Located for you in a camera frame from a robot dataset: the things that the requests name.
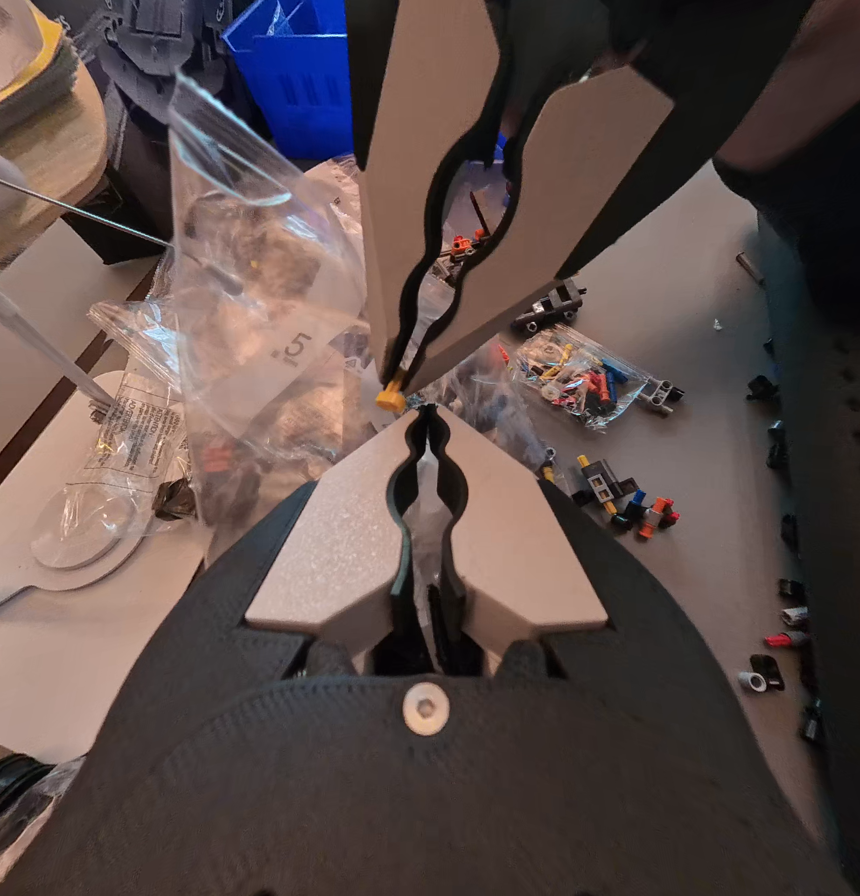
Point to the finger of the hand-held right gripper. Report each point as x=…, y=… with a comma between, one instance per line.
x=416, y=105
x=584, y=175

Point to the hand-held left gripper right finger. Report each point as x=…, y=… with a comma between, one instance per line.
x=535, y=560

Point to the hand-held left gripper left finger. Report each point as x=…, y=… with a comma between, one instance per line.
x=318, y=560

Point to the black connector with blue pin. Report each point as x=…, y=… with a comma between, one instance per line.
x=629, y=511

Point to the orange lego pin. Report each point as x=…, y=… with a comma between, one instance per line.
x=652, y=519

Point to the dark grey lego chassis frame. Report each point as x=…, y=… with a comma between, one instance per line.
x=556, y=301

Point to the yellow lego piece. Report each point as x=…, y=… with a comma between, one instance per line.
x=390, y=397

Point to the small clear bag of pins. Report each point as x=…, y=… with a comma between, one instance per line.
x=584, y=381

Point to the pile of clear parts bags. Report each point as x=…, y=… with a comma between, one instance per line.
x=262, y=315

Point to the person's right forearm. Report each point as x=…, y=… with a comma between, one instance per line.
x=822, y=224

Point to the black curved lego piece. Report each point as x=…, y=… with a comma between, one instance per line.
x=769, y=668

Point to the dark lego set box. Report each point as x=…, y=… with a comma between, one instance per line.
x=157, y=49

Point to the person's right hand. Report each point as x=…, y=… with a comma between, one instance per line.
x=808, y=84

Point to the grey block with yellow pins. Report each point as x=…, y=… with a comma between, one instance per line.
x=601, y=483

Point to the blue plastic bin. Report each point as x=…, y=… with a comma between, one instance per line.
x=297, y=84

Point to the black piece with red studs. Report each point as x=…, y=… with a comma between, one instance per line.
x=671, y=514

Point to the clear bag of mixed pieces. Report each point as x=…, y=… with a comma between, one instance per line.
x=493, y=413

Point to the dark grey beam with pins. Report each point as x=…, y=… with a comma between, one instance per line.
x=659, y=395

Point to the black and white connector piece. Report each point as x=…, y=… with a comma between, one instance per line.
x=752, y=682

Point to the red and grey pin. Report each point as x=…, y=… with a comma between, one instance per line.
x=787, y=639

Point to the light grey angle connector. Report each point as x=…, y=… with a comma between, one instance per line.
x=795, y=616

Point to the large black rubber tire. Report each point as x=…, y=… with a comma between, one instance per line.
x=10, y=784

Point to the yellow-edged booklet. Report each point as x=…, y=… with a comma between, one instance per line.
x=31, y=77

